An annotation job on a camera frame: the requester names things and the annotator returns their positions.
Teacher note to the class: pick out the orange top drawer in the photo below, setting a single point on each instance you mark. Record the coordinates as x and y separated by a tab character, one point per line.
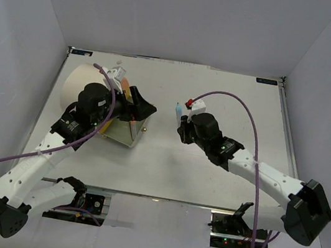
124	83

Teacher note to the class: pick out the orange clear highlighter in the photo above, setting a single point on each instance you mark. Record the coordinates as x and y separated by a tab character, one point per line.
133	130

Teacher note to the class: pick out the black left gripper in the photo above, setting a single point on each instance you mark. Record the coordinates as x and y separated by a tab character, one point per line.
140	110

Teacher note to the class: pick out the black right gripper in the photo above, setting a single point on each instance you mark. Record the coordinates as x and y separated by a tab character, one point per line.
183	129

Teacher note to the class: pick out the cream cylindrical drawer organizer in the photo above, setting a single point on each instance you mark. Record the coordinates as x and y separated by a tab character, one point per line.
76	81

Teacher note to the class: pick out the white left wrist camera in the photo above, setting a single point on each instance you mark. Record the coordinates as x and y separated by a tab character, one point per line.
115	78

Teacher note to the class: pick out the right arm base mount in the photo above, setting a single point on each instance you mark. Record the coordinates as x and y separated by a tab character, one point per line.
229	230

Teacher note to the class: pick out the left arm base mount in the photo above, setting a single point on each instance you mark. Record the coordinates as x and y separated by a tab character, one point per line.
93	212

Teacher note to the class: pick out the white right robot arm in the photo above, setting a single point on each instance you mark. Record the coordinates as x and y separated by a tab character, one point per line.
282	203

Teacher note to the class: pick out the light blue highlighter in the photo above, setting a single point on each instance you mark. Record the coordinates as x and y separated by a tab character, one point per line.
178	111

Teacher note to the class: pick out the yellow drawer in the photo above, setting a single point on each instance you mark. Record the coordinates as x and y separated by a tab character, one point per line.
127	92

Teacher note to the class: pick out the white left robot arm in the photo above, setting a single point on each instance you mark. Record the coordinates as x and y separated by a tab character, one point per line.
96	104

